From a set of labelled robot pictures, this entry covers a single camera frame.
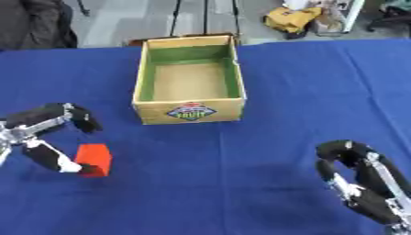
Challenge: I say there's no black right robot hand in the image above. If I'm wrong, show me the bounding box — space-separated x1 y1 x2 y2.
313 139 411 227

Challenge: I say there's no white shelf frame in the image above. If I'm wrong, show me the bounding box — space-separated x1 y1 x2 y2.
311 0 366 35

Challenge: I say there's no black office chair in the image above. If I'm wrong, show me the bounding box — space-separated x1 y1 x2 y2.
366 0 411 33

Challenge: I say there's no red rectangular block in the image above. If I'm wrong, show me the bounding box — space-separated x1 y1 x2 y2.
73 143 115 178

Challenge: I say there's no tan cardboard box green inside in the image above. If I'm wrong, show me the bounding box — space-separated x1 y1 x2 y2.
129 34 250 126

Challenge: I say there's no person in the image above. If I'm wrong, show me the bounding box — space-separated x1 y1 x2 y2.
0 0 81 50

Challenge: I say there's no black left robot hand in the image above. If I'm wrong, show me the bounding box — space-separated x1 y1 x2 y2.
0 102 105 174

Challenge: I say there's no black tripod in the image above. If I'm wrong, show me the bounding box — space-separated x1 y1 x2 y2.
168 0 243 39

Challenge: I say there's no yellow bag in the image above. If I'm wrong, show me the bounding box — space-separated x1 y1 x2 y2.
261 6 325 35

